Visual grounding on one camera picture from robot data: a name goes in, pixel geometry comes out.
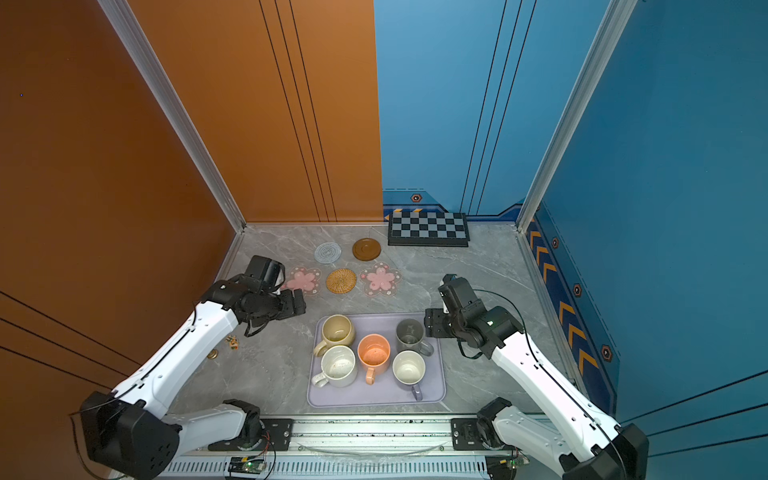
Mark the blue woven round coaster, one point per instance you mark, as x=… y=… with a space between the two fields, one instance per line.
x=328 y=252

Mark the right green circuit board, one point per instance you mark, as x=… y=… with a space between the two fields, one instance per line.
x=505 y=467

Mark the speckled grey mug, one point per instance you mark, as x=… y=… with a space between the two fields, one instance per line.
x=410 y=336

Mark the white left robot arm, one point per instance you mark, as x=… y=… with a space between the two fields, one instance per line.
x=174 y=372

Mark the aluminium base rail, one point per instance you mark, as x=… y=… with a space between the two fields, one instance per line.
x=392 y=428

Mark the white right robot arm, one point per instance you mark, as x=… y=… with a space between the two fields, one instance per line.
x=558 y=396

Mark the orange mug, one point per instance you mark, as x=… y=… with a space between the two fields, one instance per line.
x=374 y=352

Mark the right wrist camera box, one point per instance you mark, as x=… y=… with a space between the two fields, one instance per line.
x=459 y=298

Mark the green circuit board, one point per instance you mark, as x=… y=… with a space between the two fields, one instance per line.
x=246 y=467
x=505 y=467

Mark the brown wooden round coaster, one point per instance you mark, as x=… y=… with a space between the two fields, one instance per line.
x=366 y=249

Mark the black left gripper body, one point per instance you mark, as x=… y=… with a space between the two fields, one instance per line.
x=281 y=306

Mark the beige yellow mug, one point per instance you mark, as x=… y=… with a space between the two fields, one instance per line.
x=335 y=330

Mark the pink flower silicone coaster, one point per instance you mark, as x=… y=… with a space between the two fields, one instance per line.
x=380 y=279

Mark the left green circuit board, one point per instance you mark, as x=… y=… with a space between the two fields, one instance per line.
x=246 y=467

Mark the woven rattan round coaster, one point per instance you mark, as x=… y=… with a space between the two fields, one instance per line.
x=341 y=281

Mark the white cream mug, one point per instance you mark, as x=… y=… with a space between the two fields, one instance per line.
x=338 y=368

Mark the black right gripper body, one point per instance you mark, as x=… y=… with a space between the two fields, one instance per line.
x=444 y=324

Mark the black chessboard box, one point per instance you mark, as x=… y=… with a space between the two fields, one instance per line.
x=426 y=228

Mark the lilac plastic tray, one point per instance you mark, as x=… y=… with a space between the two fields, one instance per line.
x=387 y=390

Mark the lilac mug cream inside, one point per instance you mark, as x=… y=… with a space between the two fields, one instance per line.
x=409 y=369

